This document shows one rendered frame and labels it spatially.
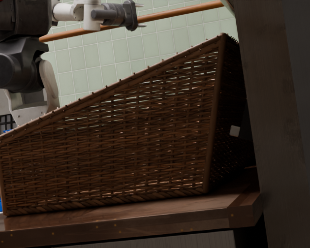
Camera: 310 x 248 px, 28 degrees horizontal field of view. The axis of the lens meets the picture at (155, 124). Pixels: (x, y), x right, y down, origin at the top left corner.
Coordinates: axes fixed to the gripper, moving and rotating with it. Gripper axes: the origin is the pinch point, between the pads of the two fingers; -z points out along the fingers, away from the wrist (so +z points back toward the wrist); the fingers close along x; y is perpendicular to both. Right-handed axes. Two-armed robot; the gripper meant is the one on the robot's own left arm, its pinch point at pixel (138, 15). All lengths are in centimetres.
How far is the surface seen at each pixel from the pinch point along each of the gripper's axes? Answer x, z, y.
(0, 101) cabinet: -36, -261, -632
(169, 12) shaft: 0.2, -10.8, 7.1
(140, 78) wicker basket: 40, 93, 106
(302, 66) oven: 43, 83, 133
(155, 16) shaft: 0.7, -7.5, 2.1
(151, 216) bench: 62, 107, 121
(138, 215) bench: 62, 108, 118
